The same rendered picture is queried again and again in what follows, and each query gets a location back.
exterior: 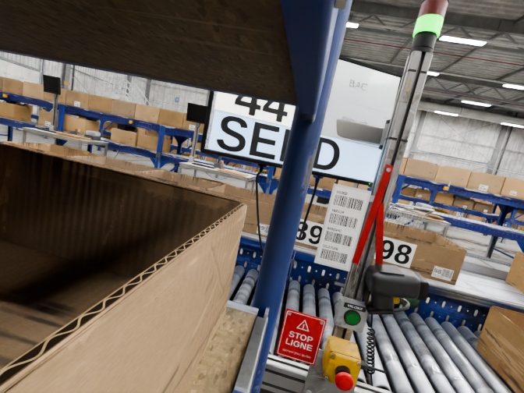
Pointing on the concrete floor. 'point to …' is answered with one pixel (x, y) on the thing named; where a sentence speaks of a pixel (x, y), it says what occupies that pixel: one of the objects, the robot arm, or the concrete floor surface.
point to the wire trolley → (406, 212)
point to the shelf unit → (266, 319)
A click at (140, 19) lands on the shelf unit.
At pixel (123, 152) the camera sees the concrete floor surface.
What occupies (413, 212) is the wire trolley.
